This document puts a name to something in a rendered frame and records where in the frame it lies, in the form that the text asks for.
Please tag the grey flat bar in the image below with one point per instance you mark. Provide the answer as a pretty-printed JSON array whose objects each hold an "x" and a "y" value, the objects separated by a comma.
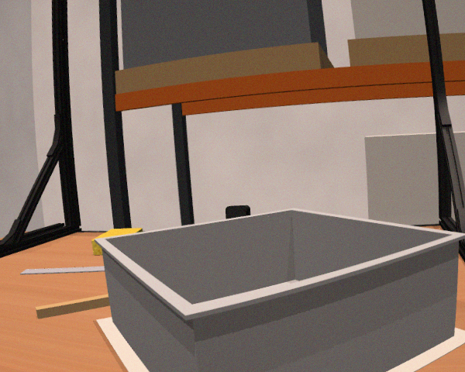
[{"x": 64, "y": 270}]

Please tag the grey open-top box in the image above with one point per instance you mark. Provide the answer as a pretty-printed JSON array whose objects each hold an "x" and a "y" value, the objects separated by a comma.
[{"x": 371, "y": 317}]

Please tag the yellow sponge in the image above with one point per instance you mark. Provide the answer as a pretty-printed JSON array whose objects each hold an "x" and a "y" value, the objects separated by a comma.
[{"x": 97, "y": 250}]

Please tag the brown rectangular bar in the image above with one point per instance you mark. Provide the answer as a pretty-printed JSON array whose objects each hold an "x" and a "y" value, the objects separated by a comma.
[{"x": 67, "y": 307}]

